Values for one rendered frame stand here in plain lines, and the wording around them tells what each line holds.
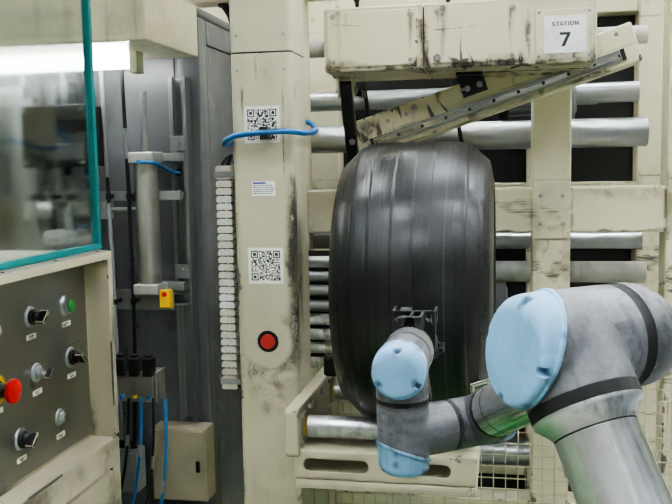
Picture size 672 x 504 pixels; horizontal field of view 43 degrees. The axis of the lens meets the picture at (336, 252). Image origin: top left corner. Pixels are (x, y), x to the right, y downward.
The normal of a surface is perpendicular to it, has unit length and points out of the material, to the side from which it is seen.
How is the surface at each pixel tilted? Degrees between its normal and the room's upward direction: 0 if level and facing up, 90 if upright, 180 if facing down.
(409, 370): 90
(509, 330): 84
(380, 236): 66
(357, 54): 90
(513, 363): 84
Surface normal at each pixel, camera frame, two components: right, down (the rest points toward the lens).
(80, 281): 0.98, 0.00
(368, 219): -0.18, -0.41
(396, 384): -0.19, 0.10
